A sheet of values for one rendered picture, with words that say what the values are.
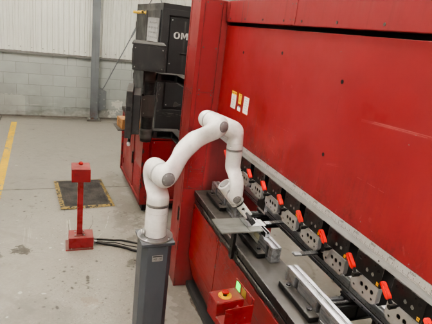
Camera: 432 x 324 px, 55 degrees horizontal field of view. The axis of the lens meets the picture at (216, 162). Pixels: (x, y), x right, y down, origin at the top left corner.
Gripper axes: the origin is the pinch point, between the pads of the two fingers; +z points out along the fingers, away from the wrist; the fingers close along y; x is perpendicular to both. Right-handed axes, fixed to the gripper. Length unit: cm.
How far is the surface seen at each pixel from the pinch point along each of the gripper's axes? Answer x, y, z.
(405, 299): -19, -118, -20
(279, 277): 7.8, -39.6, 12.8
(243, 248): 13.9, -7.6, 7.7
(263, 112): -44, 9, -48
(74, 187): 136, 309, 18
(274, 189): -19.2, -18.6, -19.5
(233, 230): 12.0, -7.7, -7.1
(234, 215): 4.5, 30.9, 11.4
